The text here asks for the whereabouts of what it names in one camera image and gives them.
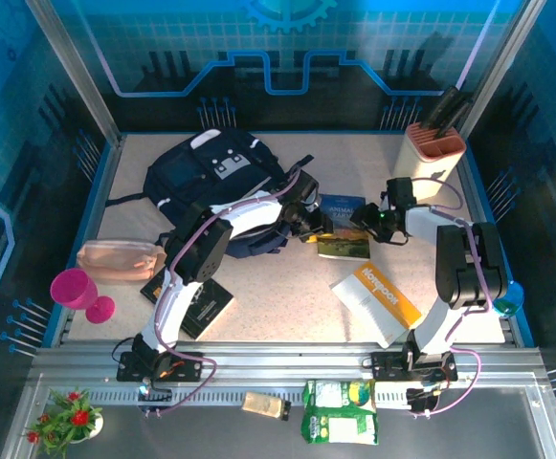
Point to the Animal Farm book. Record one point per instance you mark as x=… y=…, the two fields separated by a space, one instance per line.
x=340 y=208

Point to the orange white notebook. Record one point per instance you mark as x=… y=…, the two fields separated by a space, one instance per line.
x=375 y=301

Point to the navy blue backpack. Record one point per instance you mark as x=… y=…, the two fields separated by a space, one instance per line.
x=201 y=177

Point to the black book antler print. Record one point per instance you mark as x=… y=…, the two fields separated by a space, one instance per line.
x=210 y=306

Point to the pink pencil case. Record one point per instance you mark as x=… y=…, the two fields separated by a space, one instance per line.
x=115 y=260

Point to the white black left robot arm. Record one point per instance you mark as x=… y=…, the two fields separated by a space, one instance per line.
x=253 y=215

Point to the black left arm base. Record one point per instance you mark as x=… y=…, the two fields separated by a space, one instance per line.
x=189 y=365

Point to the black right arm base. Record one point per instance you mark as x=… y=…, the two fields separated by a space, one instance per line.
x=387 y=365

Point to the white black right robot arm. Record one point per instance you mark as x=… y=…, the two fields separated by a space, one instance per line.
x=426 y=222

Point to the cream knife block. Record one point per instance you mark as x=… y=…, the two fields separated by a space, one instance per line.
x=426 y=167

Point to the blue plastic goblet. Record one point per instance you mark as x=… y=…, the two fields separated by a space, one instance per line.
x=512 y=299

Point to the small beige packet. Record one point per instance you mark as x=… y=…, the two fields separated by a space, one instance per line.
x=263 y=405

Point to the green snack packet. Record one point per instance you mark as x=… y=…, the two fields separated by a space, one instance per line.
x=340 y=428

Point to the pink plastic goblet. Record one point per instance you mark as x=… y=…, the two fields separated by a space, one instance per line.
x=74 y=291

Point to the potted plant red flowers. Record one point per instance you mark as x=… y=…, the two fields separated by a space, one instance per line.
x=67 y=421

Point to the aluminium front rail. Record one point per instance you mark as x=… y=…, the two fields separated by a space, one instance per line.
x=282 y=358

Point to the aluminium frame post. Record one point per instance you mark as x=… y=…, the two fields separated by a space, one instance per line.
x=500 y=62
x=79 y=72

